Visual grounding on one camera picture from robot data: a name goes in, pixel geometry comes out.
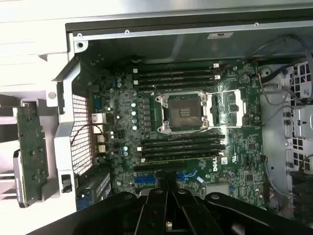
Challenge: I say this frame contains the black silver PC case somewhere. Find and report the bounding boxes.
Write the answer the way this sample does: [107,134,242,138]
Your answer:
[51,6,313,221]

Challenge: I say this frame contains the black latch RAM slot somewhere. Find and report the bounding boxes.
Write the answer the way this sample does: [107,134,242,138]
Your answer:
[134,69,218,79]
[141,133,225,145]
[141,145,226,158]
[136,80,217,91]

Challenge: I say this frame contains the silver socket cover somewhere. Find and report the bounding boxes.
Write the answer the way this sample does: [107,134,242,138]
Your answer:
[207,89,246,128]

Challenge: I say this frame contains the red black wire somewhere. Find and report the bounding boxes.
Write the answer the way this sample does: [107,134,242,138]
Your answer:
[69,123,107,144]

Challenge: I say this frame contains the silver chipset heatsink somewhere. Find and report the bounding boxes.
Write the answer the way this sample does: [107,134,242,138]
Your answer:
[204,183,230,196]

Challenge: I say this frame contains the silver drive cage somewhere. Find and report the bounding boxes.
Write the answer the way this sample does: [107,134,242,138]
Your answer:
[283,58,313,177]

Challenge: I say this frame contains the long black expansion slot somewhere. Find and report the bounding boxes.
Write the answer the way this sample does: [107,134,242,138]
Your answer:
[133,163,184,173]

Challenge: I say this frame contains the blue expansion slot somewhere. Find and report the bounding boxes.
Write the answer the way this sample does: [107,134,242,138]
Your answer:
[134,170,199,186]

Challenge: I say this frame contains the green motherboard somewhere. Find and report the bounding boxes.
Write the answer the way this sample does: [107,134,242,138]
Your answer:
[88,60,269,213]

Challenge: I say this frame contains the thin metal locking lever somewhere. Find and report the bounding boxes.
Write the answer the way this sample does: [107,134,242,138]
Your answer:
[168,127,227,141]

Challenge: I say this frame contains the white latch RAM slot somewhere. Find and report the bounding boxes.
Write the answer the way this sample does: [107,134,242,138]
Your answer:
[133,74,221,86]
[139,151,225,164]
[136,139,226,152]
[133,63,220,74]

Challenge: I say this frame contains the grey wire bundle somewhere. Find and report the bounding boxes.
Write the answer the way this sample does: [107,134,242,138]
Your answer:
[244,34,313,67]

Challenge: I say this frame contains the CPU socket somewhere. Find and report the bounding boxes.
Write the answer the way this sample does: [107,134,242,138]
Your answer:
[154,92,211,136]

